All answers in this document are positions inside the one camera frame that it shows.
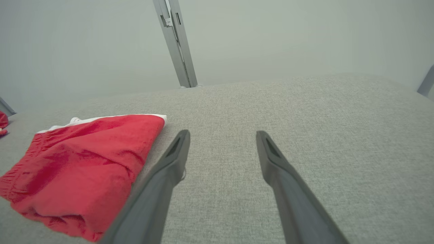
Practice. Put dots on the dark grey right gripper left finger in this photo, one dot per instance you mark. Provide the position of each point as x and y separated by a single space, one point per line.
145 213

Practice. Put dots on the plain grey partition post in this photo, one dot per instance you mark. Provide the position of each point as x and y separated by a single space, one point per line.
6 108
427 83

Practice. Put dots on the red and white basketball jersey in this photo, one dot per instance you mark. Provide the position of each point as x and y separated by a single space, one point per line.
2 123

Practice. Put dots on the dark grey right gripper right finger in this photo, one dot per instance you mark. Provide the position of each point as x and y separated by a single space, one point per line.
301 217

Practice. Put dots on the grey partition post with bracket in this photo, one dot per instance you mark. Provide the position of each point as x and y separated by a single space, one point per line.
179 51

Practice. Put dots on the red shorts with white trim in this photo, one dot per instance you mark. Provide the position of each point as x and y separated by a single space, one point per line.
74 162

